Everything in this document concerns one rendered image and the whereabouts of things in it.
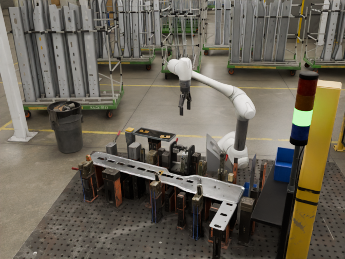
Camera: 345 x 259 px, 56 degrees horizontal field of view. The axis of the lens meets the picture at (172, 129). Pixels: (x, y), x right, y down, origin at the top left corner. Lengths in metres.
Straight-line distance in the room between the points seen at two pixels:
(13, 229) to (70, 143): 1.70
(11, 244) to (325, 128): 3.21
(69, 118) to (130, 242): 2.89
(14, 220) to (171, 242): 2.20
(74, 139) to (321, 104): 4.21
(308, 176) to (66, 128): 4.01
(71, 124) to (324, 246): 3.74
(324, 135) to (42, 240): 2.03
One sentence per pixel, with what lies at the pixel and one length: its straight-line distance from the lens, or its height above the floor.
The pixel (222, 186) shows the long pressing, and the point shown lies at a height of 1.00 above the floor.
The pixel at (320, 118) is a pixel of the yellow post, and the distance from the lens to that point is 1.51.
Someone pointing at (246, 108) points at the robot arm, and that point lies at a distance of 2.61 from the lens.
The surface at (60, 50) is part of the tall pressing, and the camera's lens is 6.70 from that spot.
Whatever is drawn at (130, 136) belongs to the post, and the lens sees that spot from 3.03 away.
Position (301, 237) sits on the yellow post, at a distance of 1.84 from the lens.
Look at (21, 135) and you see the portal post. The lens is 6.07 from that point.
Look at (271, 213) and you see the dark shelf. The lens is 2.25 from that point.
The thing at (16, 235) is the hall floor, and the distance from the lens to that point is 3.96.
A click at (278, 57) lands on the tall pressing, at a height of 0.42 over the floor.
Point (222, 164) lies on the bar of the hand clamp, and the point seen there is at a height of 1.12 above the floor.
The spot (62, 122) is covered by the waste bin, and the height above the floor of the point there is 0.54.
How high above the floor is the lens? 2.40
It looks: 25 degrees down
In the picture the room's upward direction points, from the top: 1 degrees counter-clockwise
